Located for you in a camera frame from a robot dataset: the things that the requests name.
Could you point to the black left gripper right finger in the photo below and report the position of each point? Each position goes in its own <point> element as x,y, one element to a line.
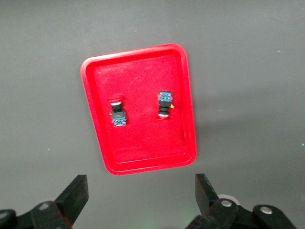
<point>205,195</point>

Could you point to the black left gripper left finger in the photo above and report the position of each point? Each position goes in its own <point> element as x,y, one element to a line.
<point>71,198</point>

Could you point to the red push button switch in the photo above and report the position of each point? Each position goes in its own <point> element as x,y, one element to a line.
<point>165,99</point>
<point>118,118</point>

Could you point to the red plastic tray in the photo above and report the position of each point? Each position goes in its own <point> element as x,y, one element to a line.
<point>147,143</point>

